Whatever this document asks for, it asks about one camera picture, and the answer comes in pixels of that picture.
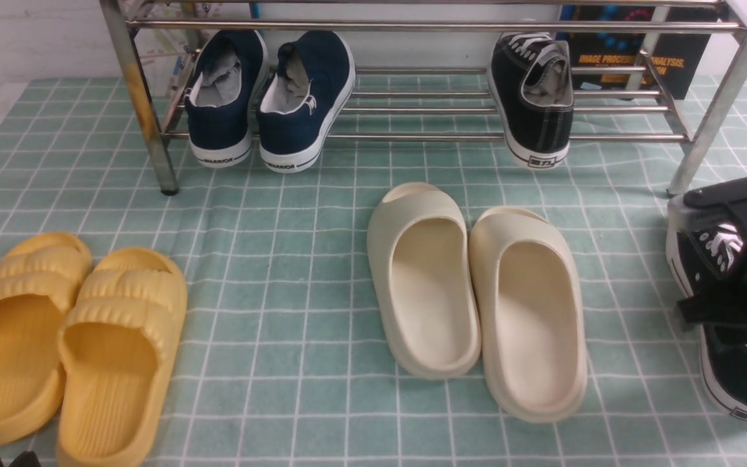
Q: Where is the black canvas sneaker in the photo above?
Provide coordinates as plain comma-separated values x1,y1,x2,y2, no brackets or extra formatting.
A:
486,32,575,171
666,203,747,422

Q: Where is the metal shoe rack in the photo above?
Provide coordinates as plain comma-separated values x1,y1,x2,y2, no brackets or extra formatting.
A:
100,1,747,196

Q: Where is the paper map behind rack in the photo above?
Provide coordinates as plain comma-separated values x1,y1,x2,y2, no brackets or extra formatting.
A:
124,1,191,97

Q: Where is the right cream foam slipper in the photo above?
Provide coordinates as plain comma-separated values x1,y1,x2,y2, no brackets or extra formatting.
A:
468,206,587,424

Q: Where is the cream foam slipper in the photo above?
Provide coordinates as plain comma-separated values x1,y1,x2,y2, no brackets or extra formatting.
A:
468,206,587,424
367,182,481,379

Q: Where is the dark image processing book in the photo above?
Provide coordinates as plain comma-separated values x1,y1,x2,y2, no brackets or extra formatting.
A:
556,5,717,100

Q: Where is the left cream foam slipper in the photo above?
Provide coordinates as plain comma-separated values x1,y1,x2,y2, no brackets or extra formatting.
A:
367,182,481,379

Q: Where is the right navy canvas sneaker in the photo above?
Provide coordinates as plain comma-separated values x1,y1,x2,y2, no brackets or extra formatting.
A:
257,30,356,173

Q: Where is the navy canvas sneaker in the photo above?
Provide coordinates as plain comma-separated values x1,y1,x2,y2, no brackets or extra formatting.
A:
184,30,269,169
257,30,356,173

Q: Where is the left navy canvas sneaker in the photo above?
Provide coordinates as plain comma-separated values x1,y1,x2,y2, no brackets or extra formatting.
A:
184,30,269,169

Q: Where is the right yellow rubber slipper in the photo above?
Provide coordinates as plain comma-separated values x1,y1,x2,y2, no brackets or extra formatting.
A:
56,247,189,466

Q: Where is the yellow rubber slipper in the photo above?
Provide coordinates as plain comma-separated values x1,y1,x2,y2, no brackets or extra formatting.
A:
0,232,94,444
56,247,189,466

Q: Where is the black object at bottom edge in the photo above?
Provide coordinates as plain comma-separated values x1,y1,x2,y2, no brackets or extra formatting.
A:
0,450,42,467

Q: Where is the left yellow rubber slipper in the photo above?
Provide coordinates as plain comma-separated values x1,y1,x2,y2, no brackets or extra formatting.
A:
0,232,94,444

